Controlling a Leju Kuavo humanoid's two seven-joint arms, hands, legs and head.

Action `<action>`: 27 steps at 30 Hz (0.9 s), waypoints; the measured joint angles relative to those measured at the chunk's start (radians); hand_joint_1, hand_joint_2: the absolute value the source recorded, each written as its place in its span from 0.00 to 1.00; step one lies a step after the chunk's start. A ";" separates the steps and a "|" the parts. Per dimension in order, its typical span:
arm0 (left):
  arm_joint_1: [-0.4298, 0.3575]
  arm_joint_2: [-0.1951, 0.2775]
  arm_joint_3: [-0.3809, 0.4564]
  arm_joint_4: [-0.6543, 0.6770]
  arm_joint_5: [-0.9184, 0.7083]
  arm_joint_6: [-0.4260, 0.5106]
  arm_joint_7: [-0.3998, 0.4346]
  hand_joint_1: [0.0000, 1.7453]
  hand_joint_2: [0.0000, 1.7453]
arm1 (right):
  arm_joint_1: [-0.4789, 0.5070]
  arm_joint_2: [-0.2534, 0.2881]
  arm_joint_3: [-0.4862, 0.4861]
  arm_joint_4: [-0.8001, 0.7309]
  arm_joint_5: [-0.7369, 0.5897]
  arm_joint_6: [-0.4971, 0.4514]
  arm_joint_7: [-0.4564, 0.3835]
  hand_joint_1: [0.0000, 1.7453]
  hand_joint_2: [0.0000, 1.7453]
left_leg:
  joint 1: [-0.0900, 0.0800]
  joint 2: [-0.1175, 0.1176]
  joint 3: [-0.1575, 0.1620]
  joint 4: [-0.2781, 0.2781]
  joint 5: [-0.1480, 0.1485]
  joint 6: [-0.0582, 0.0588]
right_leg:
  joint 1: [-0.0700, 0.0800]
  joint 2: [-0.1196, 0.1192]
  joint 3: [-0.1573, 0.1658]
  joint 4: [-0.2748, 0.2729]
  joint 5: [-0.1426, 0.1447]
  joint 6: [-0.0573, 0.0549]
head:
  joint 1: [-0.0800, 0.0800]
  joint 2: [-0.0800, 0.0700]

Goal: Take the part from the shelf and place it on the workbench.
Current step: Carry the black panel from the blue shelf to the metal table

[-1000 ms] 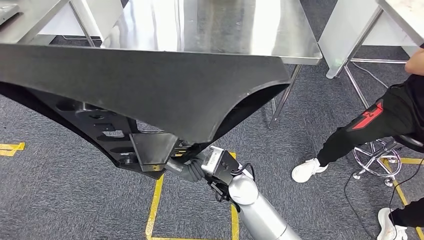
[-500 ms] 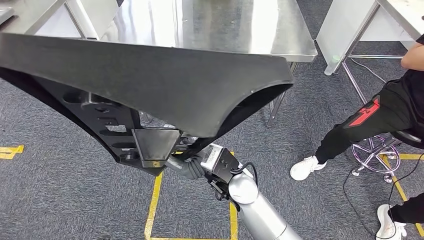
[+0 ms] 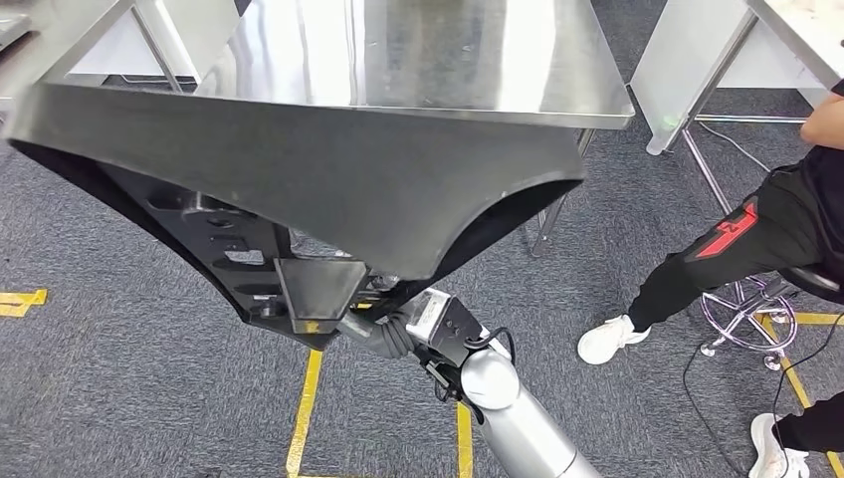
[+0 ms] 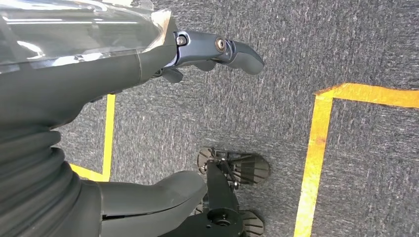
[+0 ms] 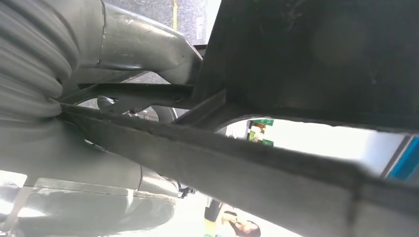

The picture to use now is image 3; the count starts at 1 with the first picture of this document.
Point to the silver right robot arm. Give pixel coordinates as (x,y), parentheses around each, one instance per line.
(521,429)

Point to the person's forearm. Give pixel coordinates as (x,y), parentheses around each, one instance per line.
(824,125)

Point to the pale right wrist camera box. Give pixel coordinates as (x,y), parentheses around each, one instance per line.
(428,316)

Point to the yellow floor tape marking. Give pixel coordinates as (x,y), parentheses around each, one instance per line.
(20,303)
(798,389)
(303,409)

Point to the white side panel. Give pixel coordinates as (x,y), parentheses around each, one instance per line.
(191,33)
(686,59)

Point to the chrome stool with black seat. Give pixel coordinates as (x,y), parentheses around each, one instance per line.
(745,330)

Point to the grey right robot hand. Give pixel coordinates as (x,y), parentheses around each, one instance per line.
(386,340)

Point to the person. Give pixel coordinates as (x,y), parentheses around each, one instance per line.
(765,237)

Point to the stainless steel workbench table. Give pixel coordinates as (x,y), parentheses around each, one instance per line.
(804,33)
(461,59)

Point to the long black plastic panel part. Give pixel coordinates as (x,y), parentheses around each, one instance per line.
(330,185)

